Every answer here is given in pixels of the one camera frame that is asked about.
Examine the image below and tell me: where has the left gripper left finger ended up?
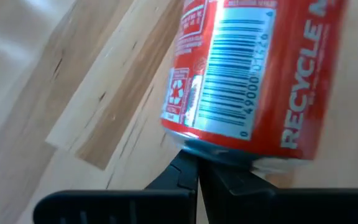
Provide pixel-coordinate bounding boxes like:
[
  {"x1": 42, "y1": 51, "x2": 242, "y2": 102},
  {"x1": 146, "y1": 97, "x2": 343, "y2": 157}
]
[{"x1": 32, "y1": 149, "x2": 200, "y2": 224}]

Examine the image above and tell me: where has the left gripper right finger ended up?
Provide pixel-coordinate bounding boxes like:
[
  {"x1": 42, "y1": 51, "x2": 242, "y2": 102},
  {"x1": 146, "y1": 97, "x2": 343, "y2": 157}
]
[{"x1": 199, "y1": 155, "x2": 358, "y2": 224}]

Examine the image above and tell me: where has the red Fanta strawberry soda can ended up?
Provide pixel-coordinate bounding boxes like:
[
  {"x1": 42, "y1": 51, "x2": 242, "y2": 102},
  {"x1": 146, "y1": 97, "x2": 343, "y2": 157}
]
[{"x1": 160, "y1": 0, "x2": 349, "y2": 174}]

